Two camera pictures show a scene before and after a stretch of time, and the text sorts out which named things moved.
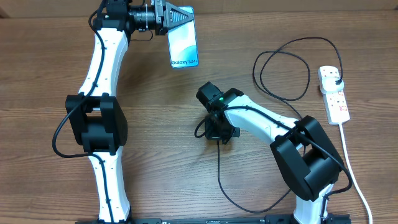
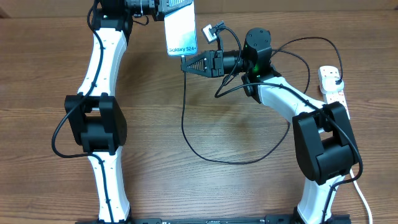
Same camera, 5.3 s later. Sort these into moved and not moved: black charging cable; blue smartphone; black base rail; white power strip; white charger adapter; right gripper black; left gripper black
Moved: right gripper black; black charging cable; left gripper black; blue smartphone
Not moved: white power strip; black base rail; white charger adapter
